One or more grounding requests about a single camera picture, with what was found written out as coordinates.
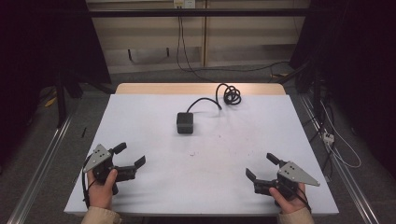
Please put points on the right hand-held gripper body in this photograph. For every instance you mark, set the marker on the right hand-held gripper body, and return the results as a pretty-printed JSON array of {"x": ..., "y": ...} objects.
[{"x": 295, "y": 175}]

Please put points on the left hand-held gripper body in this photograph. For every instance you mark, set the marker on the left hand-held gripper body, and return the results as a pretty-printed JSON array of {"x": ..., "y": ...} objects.
[{"x": 99, "y": 155}]

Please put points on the person's right hand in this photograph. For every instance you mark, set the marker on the person's right hand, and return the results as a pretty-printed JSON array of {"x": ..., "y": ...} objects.
[{"x": 292, "y": 205}]

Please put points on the person's left hand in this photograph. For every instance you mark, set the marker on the person's left hand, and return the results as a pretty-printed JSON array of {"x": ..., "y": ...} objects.
[{"x": 101, "y": 194}]

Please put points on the white power strip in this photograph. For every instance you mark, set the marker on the white power strip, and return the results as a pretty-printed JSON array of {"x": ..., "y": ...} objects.
[{"x": 328, "y": 137}]

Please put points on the white table cover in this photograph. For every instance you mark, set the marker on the white table cover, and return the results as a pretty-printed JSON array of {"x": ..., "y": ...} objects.
[{"x": 202, "y": 161}]

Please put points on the black power adapter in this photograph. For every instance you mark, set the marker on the black power adapter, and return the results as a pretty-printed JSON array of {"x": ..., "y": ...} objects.
[{"x": 185, "y": 123}]

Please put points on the black metal stand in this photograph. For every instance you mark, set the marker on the black metal stand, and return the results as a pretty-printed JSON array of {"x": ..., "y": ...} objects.
[{"x": 61, "y": 99}]

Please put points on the yellow floor tape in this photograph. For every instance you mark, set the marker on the yellow floor tape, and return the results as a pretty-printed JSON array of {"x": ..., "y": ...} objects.
[{"x": 50, "y": 101}]

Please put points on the black curtain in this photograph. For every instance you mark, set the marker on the black curtain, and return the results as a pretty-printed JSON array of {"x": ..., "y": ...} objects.
[
  {"x": 43, "y": 43},
  {"x": 351, "y": 62}
]

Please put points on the aluminium floor rail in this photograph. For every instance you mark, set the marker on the aluminium floor rail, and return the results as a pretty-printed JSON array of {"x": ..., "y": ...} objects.
[
  {"x": 348, "y": 180},
  {"x": 37, "y": 174}
]

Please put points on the black horizontal frame bar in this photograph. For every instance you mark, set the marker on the black horizontal frame bar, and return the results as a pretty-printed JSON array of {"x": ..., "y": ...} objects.
[{"x": 199, "y": 12}]

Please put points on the white wall socket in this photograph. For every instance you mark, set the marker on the white wall socket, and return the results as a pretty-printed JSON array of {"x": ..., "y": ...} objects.
[{"x": 184, "y": 3}]

